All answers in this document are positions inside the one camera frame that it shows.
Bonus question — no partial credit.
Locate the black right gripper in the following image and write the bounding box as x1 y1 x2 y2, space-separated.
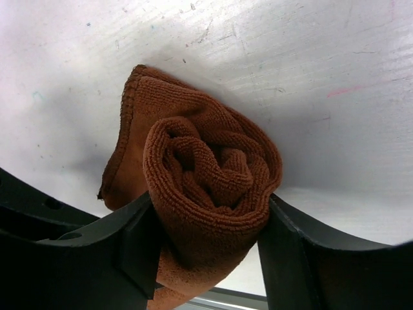
1 169 161 309

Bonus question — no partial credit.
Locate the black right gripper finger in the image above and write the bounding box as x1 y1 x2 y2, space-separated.
258 194 412 309

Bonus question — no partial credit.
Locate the brown towel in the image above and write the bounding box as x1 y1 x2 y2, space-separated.
98 65 282 309

